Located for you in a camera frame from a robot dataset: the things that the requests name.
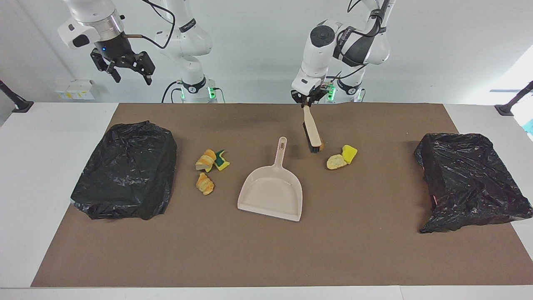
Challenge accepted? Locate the toy croissant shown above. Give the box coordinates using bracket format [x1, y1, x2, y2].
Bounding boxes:
[196, 172, 215, 195]
[195, 149, 217, 172]
[326, 154, 347, 170]

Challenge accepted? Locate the white wall socket box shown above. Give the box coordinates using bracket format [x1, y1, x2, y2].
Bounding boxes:
[55, 80, 100, 100]

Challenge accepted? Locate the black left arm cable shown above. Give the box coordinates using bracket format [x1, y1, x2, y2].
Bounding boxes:
[332, 0, 396, 80]

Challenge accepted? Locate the black right base cable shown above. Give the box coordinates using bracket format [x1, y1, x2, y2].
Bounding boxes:
[162, 80, 184, 103]

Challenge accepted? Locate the beige plastic dustpan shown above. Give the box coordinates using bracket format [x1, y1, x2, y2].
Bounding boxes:
[237, 137, 303, 222]

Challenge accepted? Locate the yellow green sponge piece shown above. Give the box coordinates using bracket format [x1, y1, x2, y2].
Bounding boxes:
[341, 145, 358, 165]
[214, 150, 230, 171]

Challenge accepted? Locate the brown table mat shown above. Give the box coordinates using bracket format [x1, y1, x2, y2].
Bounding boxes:
[31, 103, 533, 287]

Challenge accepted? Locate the black bag lined bin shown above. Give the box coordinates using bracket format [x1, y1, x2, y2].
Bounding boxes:
[414, 132, 533, 234]
[70, 121, 177, 220]

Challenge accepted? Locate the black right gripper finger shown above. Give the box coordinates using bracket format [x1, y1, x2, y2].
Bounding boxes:
[92, 49, 121, 83]
[133, 52, 156, 85]

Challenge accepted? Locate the beige hand brush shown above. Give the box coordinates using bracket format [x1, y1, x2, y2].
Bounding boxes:
[302, 105, 324, 153]

